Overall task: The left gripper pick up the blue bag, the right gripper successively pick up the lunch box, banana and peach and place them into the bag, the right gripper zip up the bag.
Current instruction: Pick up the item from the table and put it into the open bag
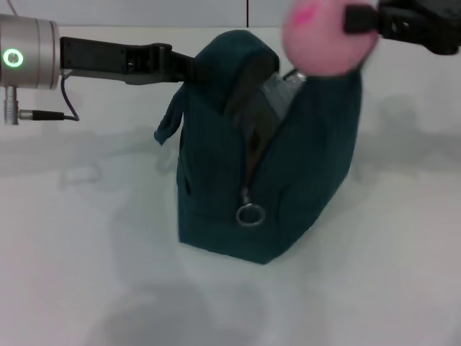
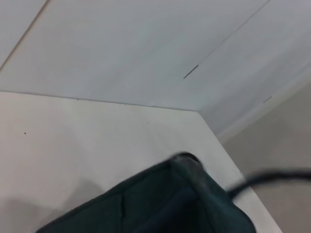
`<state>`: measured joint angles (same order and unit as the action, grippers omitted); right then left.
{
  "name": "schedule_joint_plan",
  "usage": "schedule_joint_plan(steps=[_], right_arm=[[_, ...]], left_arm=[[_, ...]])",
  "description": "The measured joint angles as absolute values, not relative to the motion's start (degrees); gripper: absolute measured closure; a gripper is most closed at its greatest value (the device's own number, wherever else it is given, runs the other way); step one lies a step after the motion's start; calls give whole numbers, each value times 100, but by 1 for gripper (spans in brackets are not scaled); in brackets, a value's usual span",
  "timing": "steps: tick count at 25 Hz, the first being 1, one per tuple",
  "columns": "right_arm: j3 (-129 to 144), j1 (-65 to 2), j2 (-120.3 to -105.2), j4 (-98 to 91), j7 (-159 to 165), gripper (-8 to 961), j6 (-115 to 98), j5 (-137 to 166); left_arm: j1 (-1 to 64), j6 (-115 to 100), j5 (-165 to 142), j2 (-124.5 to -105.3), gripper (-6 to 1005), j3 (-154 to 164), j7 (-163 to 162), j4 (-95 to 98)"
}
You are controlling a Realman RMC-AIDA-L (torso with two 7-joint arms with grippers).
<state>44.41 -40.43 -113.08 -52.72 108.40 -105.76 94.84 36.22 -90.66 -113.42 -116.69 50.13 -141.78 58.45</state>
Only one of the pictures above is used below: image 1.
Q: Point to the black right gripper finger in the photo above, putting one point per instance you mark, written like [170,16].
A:
[360,18]

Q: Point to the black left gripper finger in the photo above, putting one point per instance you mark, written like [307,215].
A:
[185,66]

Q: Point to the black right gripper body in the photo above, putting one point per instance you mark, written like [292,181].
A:
[421,25]

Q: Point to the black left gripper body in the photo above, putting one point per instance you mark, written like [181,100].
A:
[115,59]

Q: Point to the pink peach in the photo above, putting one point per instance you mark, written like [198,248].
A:
[320,39]

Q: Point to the clear food box blue lid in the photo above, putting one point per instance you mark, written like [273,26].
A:
[279,95]

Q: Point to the dark teal fabric lunch bag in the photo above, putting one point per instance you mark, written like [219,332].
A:
[309,162]

